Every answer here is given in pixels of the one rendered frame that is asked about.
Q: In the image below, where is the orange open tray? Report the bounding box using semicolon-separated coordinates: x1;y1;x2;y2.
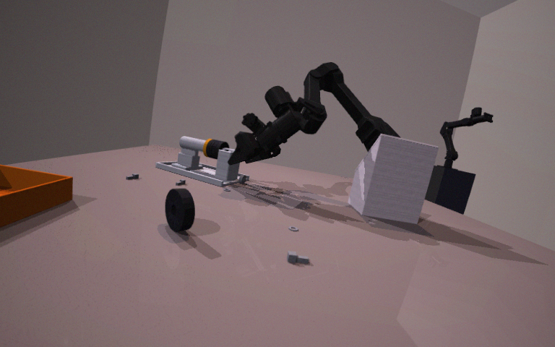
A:
0;165;73;227

